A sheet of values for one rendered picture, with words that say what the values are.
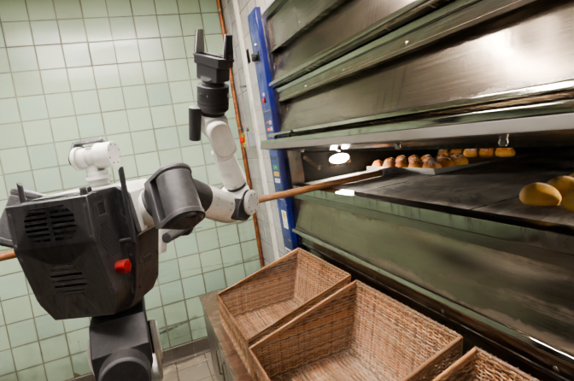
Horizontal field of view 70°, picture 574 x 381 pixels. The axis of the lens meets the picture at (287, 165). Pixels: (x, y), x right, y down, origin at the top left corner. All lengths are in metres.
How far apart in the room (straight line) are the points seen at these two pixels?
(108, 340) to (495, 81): 1.05
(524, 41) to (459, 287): 0.63
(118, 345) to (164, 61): 2.23
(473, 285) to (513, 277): 0.12
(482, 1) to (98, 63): 2.46
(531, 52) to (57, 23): 2.73
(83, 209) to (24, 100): 2.11
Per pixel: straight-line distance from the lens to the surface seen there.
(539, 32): 0.96
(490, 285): 1.15
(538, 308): 1.07
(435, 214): 1.22
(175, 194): 1.02
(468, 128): 0.86
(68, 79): 3.02
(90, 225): 0.97
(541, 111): 0.76
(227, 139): 1.15
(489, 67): 1.01
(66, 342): 3.21
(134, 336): 1.11
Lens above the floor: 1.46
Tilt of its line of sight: 4 degrees down
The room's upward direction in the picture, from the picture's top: 9 degrees counter-clockwise
